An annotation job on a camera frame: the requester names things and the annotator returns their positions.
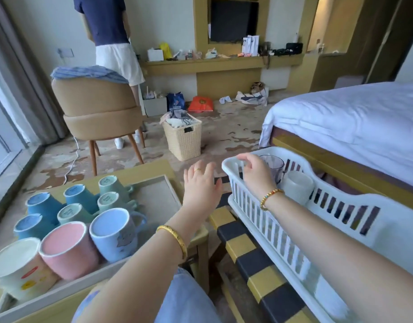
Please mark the person's left hand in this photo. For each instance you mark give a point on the person's left hand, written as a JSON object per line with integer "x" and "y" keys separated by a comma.
{"x": 199, "y": 193}

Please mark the person's right hand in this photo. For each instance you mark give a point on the person's right hand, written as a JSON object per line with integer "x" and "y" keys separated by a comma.
{"x": 258, "y": 179}

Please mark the person's left little finger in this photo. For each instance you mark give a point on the person's left little finger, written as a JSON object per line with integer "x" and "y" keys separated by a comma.
{"x": 186, "y": 177}

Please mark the person's left middle finger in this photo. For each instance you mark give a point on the person's left middle finger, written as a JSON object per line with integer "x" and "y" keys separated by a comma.
{"x": 205, "y": 169}

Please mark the person's left thumb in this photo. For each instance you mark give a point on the person's left thumb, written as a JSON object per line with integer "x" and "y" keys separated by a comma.
{"x": 219, "y": 192}

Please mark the person's right fingers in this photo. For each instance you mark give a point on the person's right fingers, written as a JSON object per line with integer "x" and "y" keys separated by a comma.
{"x": 248, "y": 159}

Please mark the white plastic slotted basket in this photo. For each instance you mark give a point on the white plastic slotted basket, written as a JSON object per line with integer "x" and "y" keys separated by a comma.
{"x": 394, "y": 238}

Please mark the person's left forearm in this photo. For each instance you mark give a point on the person's left forearm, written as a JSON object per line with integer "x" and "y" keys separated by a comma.
{"x": 149, "y": 265}

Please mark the person's right forearm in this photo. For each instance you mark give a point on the person's right forearm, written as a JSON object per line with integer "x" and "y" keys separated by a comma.
{"x": 327, "y": 259}

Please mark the clear glass cup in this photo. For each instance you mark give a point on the clear glass cup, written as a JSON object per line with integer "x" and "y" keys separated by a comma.
{"x": 275, "y": 164}

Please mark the wicker laundry basket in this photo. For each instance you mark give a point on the wicker laundry basket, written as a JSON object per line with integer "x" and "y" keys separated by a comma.
{"x": 183, "y": 141}

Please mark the yellow wooden side table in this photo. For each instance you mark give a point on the yellow wooden side table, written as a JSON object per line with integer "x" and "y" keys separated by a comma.
{"x": 139, "y": 169}

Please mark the white ceramic cup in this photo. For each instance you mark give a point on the white ceramic cup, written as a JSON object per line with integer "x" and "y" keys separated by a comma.
{"x": 297, "y": 186}

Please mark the clothes pile in basket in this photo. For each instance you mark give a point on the clothes pile in basket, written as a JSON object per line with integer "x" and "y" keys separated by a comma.
{"x": 178, "y": 119}

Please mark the gold bangle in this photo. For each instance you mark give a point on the gold bangle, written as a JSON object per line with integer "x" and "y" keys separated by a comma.
{"x": 178, "y": 238}

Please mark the white tote bag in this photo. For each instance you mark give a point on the white tote bag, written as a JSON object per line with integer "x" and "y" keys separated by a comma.
{"x": 253, "y": 96}

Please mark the white crumpled cloth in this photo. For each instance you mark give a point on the white crumpled cloth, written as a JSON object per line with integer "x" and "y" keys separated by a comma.
{"x": 225, "y": 99}

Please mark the orange bag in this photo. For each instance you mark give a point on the orange bag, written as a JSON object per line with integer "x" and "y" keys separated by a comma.
{"x": 201, "y": 104}

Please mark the blue shopping bag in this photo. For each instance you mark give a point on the blue shopping bag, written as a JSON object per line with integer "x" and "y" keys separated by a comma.
{"x": 175, "y": 101}

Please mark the small green mug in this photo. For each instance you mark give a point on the small green mug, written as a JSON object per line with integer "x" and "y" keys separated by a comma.
{"x": 73, "y": 214}
{"x": 112, "y": 184}
{"x": 115, "y": 201}

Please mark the white storage box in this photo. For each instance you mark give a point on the white storage box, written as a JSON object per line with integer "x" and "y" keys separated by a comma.
{"x": 155, "y": 105}

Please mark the black and yellow striped bench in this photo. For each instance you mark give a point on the black and yellow striped bench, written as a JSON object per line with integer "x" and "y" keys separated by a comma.
{"x": 257, "y": 262}

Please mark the large blue printed mug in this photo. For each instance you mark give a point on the large blue printed mug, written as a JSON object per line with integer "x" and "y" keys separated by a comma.
{"x": 115, "y": 235}

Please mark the small blue mug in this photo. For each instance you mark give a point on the small blue mug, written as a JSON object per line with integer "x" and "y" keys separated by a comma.
{"x": 80, "y": 196}
{"x": 31, "y": 228}
{"x": 45, "y": 205}

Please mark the person's blue jeans leg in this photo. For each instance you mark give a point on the person's blue jeans leg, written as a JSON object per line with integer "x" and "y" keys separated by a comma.
{"x": 186, "y": 299}

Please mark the tan upholstered chair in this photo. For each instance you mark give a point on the tan upholstered chair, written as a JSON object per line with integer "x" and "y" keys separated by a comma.
{"x": 99, "y": 107}

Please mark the white bed sheet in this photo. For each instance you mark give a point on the white bed sheet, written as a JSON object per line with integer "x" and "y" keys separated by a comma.
{"x": 354, "y": 121}

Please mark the white paper bags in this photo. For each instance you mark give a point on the white paper bags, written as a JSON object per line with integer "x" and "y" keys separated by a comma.
{"x": 250, "y": 45}

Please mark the black bag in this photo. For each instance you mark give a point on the black bag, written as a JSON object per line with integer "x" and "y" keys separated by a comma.
{"x": 294, "y": 48}

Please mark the white tissue box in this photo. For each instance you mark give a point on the white tissue box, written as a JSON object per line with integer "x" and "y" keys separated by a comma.
{"x": 155, "y": 55}

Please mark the yellow plastic bag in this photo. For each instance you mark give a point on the yellow plastic bag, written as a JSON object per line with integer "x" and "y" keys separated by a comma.
{"x": 166, "y": 50}

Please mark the large pink mug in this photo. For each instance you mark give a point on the large pink mug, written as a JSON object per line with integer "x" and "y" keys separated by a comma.
{"x": 70, "y": 250}

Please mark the black television screen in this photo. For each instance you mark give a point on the black television screen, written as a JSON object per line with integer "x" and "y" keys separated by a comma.
{"x": 233, "y": 20}

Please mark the blue striped cloth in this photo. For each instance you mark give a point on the blue striped cloth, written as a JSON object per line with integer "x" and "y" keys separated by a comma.
{"x": 87, "y": 73}

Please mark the window glass door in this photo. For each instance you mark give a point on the window glass door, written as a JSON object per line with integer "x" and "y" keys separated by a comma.
{"x": 1, "y": 141}

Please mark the grey curtain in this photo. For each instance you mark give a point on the grey curtain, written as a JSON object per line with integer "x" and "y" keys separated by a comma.
{"x": 23, "y": 80}

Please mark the cream mug with stickers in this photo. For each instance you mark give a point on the cream mug with stickers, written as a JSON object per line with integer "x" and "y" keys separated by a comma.
{"x": 20, "y": 272}

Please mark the grey tray with wooden frame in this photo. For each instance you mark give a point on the grey tray with wooden frame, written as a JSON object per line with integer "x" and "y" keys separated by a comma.
{"x": 156, "y": 195}

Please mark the yellow wall shelf unit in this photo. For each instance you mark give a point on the yellow wall shelf unit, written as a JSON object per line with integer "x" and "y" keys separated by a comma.
{"x": 226, "y": 68}

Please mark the yellow wooden bed frame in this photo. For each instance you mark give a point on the yellow wooden bed frame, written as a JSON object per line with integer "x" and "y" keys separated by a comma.
{"x": 344, "y": 171}

